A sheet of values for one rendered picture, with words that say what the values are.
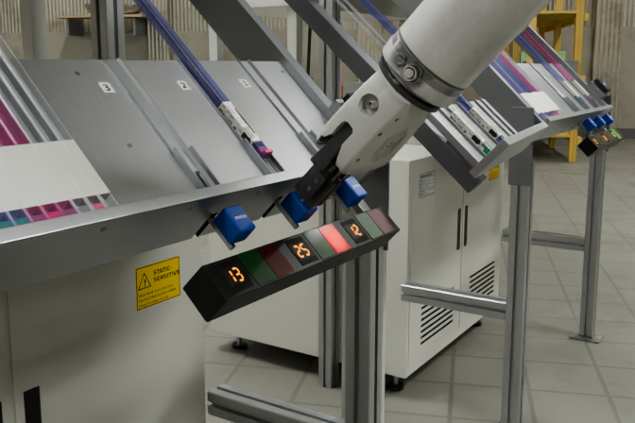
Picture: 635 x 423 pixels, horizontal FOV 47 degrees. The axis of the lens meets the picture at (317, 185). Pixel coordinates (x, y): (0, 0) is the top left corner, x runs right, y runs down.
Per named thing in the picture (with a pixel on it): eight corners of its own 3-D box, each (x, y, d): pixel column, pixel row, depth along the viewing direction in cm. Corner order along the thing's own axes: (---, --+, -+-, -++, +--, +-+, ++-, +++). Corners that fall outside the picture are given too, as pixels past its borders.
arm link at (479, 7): (418, 22, 74) (386, 30, 66) (512, -87, 67) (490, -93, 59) (478, 80, 73) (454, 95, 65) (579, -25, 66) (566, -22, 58)
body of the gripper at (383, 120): (420, 104, 65) (343, 187, 70) (464, 100, 73) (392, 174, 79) (368, 44, 67) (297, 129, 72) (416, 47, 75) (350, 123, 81)
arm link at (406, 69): (442, 91, 64) (420, 115, 65) (478, 89, 71) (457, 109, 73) (382, 24, 66) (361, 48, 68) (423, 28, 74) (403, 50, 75)
